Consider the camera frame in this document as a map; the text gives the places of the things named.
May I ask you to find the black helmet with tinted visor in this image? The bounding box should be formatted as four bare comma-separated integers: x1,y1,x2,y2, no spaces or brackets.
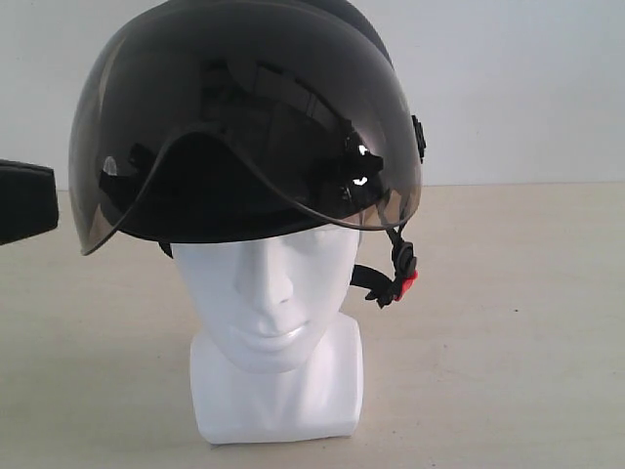
68,1,427,307

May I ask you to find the white mannequin head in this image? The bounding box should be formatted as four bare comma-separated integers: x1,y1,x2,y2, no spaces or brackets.
172,225,363,445

